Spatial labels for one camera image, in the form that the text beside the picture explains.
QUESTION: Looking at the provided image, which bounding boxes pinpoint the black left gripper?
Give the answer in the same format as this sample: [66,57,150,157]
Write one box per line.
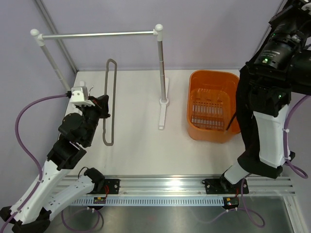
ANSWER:
[77,95,111,145]

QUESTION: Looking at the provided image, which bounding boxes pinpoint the black shorts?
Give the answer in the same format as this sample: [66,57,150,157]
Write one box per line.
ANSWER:
[224,66,283,184]

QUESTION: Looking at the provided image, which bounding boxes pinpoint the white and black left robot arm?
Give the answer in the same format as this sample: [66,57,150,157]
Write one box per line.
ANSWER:
[0,95,110,233]

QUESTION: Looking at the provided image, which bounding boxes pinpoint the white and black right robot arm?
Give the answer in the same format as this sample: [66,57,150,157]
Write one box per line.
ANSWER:
[220,0,311,193]

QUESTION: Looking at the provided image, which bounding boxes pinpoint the silver clothes rack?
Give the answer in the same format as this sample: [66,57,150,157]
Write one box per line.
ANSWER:
[30,24,169,130]

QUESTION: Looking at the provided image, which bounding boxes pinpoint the orange plastic basket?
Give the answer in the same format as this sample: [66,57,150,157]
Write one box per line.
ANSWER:
[187,70,240,143]

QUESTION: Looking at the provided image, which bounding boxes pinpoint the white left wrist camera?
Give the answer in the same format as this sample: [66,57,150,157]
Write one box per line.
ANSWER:
[69,81,95,107]

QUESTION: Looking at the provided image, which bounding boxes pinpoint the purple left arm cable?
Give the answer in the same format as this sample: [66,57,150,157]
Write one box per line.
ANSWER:
[4,93,71,224]

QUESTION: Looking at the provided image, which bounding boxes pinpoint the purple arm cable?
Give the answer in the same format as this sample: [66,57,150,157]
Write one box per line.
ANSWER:
[4,93,71,224]
[281,96,311,179]

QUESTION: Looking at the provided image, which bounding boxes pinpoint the aluminium mounting rail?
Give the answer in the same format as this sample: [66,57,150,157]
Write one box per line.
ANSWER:
[31,176,296,196]

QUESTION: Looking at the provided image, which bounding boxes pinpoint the white slotted cable duct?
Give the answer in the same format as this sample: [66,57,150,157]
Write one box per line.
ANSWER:
[71,196,225,206]

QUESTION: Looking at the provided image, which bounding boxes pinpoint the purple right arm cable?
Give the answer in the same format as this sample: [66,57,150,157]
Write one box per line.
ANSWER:
[281,96,311,179]

